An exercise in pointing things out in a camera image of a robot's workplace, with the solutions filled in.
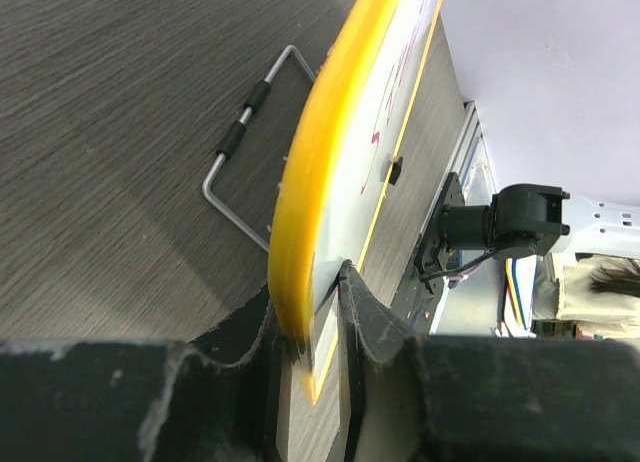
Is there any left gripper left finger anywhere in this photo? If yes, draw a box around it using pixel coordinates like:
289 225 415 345
1 289 290 461

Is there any person in background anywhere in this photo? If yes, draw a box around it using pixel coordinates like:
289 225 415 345
532 254 639 326

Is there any whiteboard with orange frame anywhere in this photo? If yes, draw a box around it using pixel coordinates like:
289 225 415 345
267 0 443 403

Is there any metal wire whiteboard stand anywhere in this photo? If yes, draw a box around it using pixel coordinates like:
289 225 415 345
201 44 319 253

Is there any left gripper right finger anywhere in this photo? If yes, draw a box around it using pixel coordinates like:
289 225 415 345
337 262 639 461

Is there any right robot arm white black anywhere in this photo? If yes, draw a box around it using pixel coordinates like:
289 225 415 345
414 172 639 293

